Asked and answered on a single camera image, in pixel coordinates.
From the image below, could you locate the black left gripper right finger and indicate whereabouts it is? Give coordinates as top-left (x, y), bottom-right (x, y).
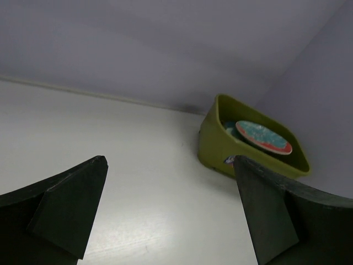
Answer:
top-left (234, 156), bottom-right (352, 264)

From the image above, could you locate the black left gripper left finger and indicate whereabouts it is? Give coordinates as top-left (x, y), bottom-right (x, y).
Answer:
top-left (1, 156), bottom-right (108, 264)

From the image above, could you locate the red teal floral plate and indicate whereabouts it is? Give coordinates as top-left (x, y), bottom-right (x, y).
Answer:
top-left (236, 120), bottom-right (293, 155)

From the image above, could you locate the green plastic bin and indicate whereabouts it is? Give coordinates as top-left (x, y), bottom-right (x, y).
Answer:
top-left (197, 94), bottom-right (311, 179)

